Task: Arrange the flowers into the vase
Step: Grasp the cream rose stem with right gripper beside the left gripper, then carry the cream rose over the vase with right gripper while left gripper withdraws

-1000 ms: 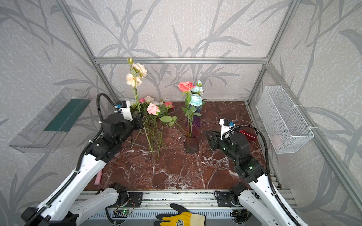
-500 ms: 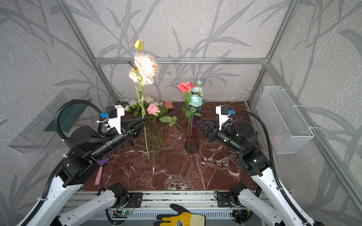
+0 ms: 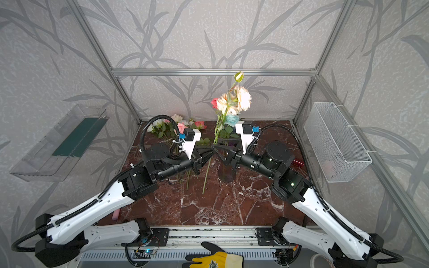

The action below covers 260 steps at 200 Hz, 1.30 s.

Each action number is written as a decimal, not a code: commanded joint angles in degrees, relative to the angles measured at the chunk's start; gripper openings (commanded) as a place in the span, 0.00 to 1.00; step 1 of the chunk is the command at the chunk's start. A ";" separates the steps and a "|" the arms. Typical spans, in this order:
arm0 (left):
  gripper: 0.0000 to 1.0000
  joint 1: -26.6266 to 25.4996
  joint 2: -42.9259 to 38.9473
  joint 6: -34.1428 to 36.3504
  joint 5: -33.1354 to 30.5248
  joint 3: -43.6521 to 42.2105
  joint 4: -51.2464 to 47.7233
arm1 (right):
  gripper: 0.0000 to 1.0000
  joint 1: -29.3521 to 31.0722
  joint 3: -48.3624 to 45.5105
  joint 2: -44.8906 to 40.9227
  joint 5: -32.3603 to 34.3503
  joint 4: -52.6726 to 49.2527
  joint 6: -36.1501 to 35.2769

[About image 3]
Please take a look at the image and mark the dark red glass vase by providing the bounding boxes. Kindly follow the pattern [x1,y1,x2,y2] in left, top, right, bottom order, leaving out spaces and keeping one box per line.
[218,157,237,183]

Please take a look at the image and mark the peach cream artificial flower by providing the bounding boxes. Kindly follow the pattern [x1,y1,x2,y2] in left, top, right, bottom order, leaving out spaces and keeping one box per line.
[202,71,252,195]

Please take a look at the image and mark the red pink artificial rose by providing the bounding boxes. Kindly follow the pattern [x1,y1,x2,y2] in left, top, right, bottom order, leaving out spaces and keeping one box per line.
[211,98,219,110]

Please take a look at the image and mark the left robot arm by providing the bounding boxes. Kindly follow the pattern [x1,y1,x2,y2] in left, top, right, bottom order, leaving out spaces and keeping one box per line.
[11,144,213,268]

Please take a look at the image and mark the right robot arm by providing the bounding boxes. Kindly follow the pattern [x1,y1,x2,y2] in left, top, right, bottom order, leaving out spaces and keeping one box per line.
[212,141,404,268]

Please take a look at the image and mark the white artificial rose bunch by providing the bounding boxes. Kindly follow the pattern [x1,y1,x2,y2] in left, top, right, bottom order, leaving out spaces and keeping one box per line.
[146,115,195,145]

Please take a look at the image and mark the purple pink garden fork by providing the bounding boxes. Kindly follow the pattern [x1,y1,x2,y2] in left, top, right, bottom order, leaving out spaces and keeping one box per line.
[112,209,121,221]

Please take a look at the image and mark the green circuit board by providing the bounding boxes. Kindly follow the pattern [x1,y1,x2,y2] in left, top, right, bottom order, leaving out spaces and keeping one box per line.
[134,249,158,259]

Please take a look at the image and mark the yellow black work glove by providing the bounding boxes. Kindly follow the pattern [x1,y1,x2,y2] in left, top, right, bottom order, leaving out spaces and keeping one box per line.
[182,241,244,268]

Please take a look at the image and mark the roll of white tape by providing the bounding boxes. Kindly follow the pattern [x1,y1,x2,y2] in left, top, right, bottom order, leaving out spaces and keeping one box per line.
[309,254,332,268]

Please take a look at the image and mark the red handled pruning shears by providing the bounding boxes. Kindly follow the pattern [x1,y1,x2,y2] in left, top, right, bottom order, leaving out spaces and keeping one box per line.
[292,159,305,167]

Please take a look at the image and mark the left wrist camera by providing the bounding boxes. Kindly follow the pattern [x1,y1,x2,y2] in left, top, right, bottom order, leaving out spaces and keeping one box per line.
[177,128,201,160]

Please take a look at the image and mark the white wire mesh basket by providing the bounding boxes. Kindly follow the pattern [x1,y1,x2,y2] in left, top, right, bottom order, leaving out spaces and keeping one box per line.
[304,102,373,183]

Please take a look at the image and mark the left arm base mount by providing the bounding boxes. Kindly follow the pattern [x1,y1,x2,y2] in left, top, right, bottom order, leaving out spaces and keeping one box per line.
[139,228,170,247]

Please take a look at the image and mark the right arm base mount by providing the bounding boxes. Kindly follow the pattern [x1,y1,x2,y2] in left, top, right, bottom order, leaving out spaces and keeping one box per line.
[255,227,278,246]

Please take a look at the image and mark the clear plastic wall shelf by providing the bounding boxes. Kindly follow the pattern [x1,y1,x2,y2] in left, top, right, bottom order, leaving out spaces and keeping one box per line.
[10,105,109,182]

